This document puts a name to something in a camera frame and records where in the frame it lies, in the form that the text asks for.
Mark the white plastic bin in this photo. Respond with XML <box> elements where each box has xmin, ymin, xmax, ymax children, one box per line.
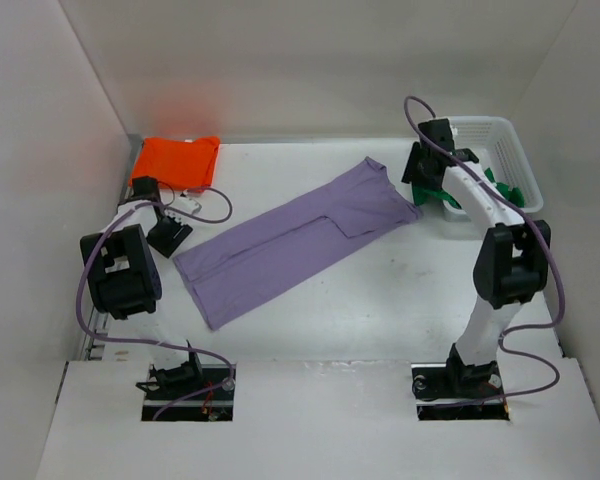
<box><xmin>442</xmin><ymin>116</ymin><xmax>544</xmax><ymax>234</ymax></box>

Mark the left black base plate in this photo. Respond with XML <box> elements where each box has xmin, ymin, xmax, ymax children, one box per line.
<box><xmin>136</xmin><ymin>364</ymin><xmax>235</xmax><ymax>423</ymax></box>

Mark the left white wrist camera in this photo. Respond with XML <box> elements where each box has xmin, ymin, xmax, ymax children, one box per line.
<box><xmin>171</xmin><ymin>192</ymin><xmax>202</xmax><ymax>215</ymax></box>

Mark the green t-shirt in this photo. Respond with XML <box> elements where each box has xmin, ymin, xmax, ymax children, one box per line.
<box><xmin>411</xmin><ymin>168</ymin><xmax>525</xmax><ymax>209</ymax></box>

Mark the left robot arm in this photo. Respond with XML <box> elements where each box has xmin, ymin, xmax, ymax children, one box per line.
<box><xmin>87</xmin><ymin>176</ymin><xmax>205</xmax><ymax>400</ymax></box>

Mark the aluminium rail left edge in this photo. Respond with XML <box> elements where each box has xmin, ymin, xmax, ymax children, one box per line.
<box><xmin>76</xmin><ymin>133</ymin><xmax>144</xmax><ymax>361</ymax></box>

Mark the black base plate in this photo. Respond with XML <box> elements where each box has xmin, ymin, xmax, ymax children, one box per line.
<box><xmin>411</xmin><ymin>364</ymin><xmax>509</xmax><ymax>421</ymax></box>
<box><xmin>136</xmin><ymin>364</ymin><xmax>235</xmax><ymax>423</ymax></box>

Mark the lavender t-shirt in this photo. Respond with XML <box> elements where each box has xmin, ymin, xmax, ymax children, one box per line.
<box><xmin>174</xmin><ymin>157</ymin><xmax>422</xmax><ymax>331</ymax></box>

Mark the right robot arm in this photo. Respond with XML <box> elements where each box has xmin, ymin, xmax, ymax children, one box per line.
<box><xmin>402</xmin><ymin>119</ymin><xmax>551</xmax><ymax>401</ymax></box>

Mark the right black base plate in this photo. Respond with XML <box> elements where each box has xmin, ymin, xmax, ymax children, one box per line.
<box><xmin>411</xmin><ymin>364</ymin><xmax>509</xmax><ymax>421</ymax></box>

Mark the orange t-shirt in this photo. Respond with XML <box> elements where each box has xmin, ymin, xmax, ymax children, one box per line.
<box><xmin>131</xmin><ymin>136</ymin><xmax>221</xmax><ymax>191</ymax></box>

